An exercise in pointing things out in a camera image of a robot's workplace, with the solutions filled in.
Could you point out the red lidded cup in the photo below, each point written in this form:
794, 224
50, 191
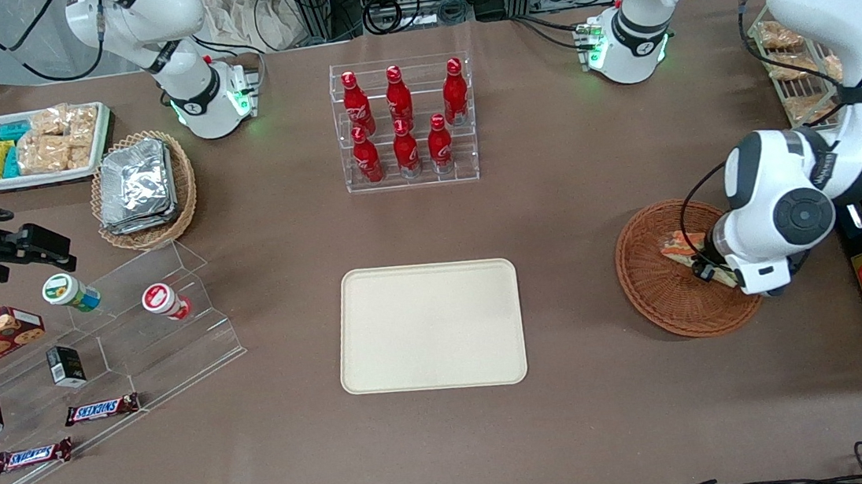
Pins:
160, 299

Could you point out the round brown wicker basket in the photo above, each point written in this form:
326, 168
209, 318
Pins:
666, 306

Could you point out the clear acrylic stepped shelf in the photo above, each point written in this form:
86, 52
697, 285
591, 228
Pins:
173, 354

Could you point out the triangle sandwich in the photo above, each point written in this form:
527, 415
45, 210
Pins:
677, 248

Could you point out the small black carton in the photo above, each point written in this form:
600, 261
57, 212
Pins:
66, 366

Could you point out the clear cracker snack bag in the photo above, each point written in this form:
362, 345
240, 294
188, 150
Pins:
83, 121
49, 120
80, 153
43, 154

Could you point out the teal snack packet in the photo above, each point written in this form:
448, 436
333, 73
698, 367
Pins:
11, 164
13, 130

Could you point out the silver foil pouch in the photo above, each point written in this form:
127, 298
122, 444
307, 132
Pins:
140, 222
134, 176

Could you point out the red cola bottle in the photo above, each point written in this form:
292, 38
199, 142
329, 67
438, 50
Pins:
356, 100
399, 95
406, 149
454, 89
440, 145
367, 155

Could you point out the brown snickers bar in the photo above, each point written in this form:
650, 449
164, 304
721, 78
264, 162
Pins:
101, 409
32, 456

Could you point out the cream plastic tray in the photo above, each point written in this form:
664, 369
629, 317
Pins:
430, 327

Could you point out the light tan wicker basket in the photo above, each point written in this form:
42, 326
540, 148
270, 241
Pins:
184, 179

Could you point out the clear acrylic bottle rack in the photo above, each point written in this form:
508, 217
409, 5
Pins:
413, 182

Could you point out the white rectangular snack bin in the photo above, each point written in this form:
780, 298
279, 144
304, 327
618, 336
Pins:
45, 179

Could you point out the green lidded cup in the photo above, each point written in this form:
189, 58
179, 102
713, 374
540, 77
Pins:
64, 291

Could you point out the bagged bread roll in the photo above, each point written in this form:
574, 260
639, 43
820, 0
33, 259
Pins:
802, 66
780, 34
812, 107

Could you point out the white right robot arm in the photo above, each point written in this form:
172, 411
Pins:
186, 76

